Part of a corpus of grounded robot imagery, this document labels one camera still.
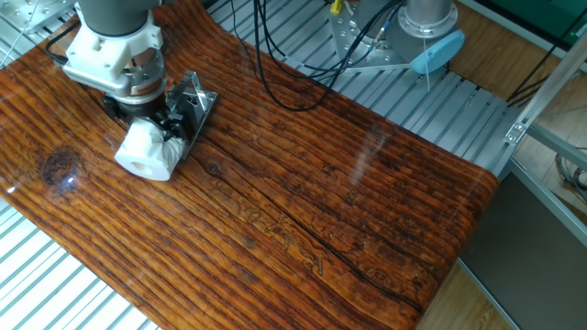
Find aluminium frame post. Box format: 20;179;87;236
504;31;587;146

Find dark grey panel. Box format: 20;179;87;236
460;171;587;330

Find grey cable with metal connector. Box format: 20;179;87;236
371;0;404;50

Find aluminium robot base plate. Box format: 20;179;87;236
328;2;427;72

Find aluminium corner bracket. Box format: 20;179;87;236
503;119;528;147

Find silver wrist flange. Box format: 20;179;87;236
107;45;170;106

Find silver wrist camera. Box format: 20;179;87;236
61;63;138;98

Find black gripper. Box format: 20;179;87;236
101;93;189;143

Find glossy wood-grain mat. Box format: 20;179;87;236
0;0;500;330

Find coiled grey cables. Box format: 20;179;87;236
553;146;587;205

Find white towel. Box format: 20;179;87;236
113;117;187;182

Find aluminium frame rail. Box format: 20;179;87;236
525;123;587;171
497;155;587;251

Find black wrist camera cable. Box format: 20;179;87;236
44;21;82;66

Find white cable tie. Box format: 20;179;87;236
420;38;432;93

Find chrome toilet paper holder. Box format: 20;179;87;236
164;70;219;161

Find aluminium plate with holes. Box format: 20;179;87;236
0;0;77;36

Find white printed wrist mount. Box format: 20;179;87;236
63;11;165;86

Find black floor cable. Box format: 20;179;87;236
506;17;587;105

